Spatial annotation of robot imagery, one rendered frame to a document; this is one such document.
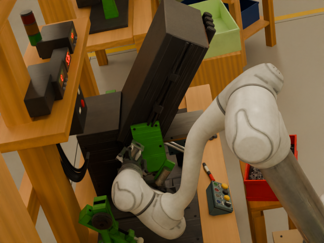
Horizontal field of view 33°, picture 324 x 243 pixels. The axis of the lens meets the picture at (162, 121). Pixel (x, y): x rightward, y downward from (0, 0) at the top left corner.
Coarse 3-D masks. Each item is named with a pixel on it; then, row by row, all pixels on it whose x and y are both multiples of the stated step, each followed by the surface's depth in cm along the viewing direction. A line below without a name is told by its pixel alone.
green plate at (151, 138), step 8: (136, 128) 213; (144, 128) 213; (152, 128) 212; (160, 128) 213; (136, 136) 214; (144, 136) 214; (152, 136) 214; (160, 136) 214; (144, 144) 215; (152, 144) 215; (160, 144) 215; (144, 152) 216; (152, 152) 216; (160, 152) 216; (152, 160) 217; (160, 160) 217; (152, 168) 218
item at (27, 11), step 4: (24, 12) 206; (28, 12) 205; (32, 12) 207; (24, 16) 205; (28, 16) 205; (32, 16) 206; (24, 20) 206; (28, 20) 205; (32, 20) 206; (24, 24) 207; (28, 24) 206
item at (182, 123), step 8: (192, 112) 237; (200, 112) 236; (176, 120) 235; (184, 120) 234; (192, 120) 233; (176, 128) 230; (184, 128) 229; (168, 136) 226; (176, 136) 226; (184, 136) 226
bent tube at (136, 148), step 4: (132, 140) 213; (132, 144) 210; (136, 144) 214; (140, 144) 214; (136, 148) 212; (140, 148) 211; (132, 152) 212; (136, 152) 213; (132, 156) 213; (152, 188) 218; (156, 192) 218; (160, 192) 218
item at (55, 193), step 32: (64, 0) 260; (0, 32) 163; (0, 64) 165; (0, 96) 171; (0, 160) 145; (32, 160) 186; (0, 192) 143; (64, 192) 199; (0, 224) 149; (32, 224) 161; (64, 224) 203
